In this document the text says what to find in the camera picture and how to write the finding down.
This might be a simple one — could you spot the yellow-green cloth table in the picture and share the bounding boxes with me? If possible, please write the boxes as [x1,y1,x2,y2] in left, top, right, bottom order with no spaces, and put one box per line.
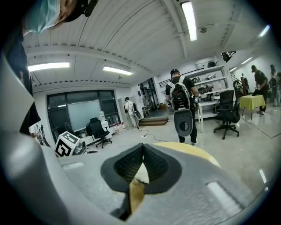
[239,94,267,120]

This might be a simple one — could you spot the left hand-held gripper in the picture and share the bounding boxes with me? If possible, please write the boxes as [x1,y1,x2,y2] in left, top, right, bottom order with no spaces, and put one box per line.
[54,131,88,158]

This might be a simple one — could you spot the person's light blue face mask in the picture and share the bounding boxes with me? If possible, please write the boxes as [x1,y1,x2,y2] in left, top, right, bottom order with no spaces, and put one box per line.
[22,0,61,34]

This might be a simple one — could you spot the dark framed window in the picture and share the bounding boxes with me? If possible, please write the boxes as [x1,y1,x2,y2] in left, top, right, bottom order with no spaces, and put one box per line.
[46,89,122,142]

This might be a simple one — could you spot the black and white backpack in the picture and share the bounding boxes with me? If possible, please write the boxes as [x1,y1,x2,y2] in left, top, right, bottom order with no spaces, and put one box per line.
[170,76,193,112]

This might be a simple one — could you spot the black office chair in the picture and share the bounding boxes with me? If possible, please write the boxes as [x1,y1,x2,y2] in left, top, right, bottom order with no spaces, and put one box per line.
[213,89,241,140]
[85,117,113,149]

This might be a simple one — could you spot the black floor cable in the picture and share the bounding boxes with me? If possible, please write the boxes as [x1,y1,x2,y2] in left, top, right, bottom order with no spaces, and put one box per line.
[142,129,169,143]

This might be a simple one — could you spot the round wooden table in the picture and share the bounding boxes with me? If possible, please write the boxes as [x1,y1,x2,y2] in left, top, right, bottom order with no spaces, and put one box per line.
[129,142,221,215]

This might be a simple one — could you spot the black oval plate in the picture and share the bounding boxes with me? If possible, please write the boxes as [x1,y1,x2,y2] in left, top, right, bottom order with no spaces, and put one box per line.
[173,109,194,137]

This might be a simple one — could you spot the white shelving unit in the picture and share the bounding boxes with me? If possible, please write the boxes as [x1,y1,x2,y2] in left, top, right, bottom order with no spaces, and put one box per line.
[191,59,234,104]

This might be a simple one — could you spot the wooden steps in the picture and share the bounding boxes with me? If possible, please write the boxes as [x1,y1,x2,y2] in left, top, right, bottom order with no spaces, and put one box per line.
[138,116,170,127]

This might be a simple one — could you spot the person's face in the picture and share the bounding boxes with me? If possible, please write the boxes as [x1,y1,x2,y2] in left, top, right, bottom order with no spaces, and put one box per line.
[22,0,88,35]

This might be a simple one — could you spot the row of clear plastic jugs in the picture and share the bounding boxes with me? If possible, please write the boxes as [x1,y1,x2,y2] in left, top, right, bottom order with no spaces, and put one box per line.
[108,122,128,134]

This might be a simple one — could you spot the white table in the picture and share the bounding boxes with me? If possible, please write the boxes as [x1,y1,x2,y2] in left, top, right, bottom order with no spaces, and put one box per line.
[196,100,220,134]

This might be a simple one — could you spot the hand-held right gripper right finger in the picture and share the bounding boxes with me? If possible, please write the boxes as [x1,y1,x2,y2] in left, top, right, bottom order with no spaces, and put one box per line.
[131,143,262,225]

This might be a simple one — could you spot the ceiling strip light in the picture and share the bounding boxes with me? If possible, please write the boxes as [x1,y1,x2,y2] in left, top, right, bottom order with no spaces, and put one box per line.
[181,1,198,42]
[102,65,133,76]
[27,62,71,72]
[259,24,271,37]

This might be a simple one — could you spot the black head camera mount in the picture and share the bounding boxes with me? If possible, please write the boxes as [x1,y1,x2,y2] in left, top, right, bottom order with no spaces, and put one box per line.
[65,0,99,22]

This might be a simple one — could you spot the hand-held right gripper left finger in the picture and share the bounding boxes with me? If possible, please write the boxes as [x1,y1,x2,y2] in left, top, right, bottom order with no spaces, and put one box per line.
[58,142,144,218]

